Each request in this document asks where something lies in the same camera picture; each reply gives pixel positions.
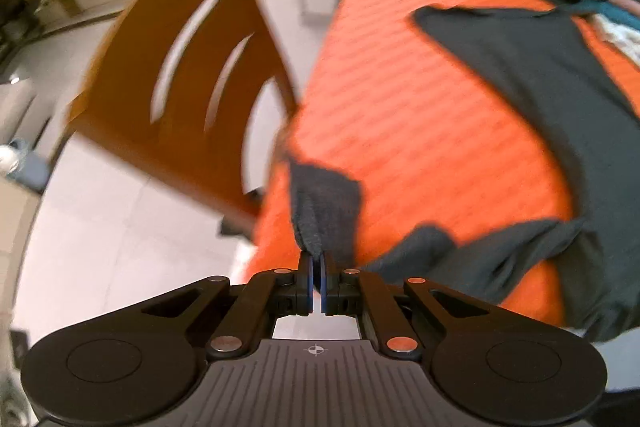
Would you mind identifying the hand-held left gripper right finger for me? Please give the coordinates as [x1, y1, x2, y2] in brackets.
[319, 253, 501, 362]

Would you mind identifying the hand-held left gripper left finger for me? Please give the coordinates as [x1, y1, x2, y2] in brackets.
[140, 253, 317, 362]

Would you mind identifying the dark grey shirt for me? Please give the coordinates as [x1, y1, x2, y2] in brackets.
[287, 4, 640, 343]

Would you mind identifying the orange flower-print mat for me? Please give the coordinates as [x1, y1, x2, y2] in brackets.
[247, 0, 640, 328]

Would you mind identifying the wooden slatted chair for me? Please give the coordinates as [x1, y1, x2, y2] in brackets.
[65, 0, 301, 233]

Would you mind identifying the blue trash bin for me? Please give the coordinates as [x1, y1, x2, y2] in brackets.
[0, 137, 51, 195]

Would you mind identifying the cream white garment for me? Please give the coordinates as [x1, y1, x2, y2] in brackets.
[595, 14, 640, 62]

